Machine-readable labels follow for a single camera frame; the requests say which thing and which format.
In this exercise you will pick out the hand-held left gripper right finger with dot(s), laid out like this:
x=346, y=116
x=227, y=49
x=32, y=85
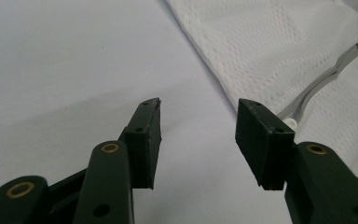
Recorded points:
x=262, y=149

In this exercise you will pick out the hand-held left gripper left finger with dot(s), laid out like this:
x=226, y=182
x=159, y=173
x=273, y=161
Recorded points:
x=144, y=146

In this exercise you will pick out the white mesh garment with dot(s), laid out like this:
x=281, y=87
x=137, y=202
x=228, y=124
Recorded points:
x=261, y=46

